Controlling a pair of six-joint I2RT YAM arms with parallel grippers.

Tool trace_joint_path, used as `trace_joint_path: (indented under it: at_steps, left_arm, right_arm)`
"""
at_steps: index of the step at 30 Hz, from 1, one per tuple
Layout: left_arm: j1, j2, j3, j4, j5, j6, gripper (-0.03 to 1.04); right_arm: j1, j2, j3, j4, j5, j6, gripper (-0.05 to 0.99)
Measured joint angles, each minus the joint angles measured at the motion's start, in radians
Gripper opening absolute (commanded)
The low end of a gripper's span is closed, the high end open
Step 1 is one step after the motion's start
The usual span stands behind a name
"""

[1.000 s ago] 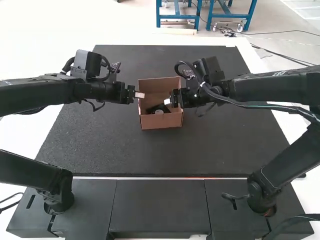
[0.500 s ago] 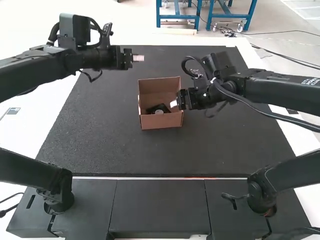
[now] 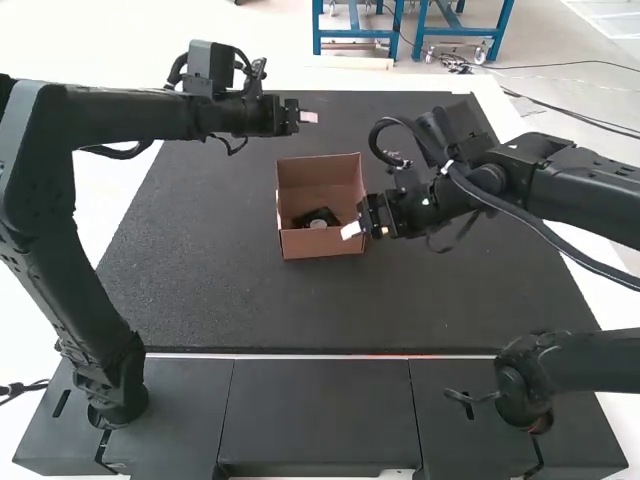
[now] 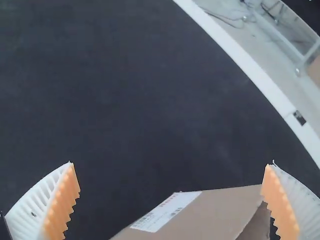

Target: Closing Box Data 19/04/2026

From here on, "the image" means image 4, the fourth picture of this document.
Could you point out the black mat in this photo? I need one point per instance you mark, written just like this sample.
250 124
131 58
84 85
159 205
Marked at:
100 87

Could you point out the cardboard box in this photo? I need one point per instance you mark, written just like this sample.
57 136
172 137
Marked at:
200 215

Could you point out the metal frame cart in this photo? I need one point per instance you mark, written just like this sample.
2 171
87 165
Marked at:
292 32

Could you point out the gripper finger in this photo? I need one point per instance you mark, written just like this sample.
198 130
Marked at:
37 207
292 200

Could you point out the black label sticker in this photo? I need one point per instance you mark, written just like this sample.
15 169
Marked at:
299 117

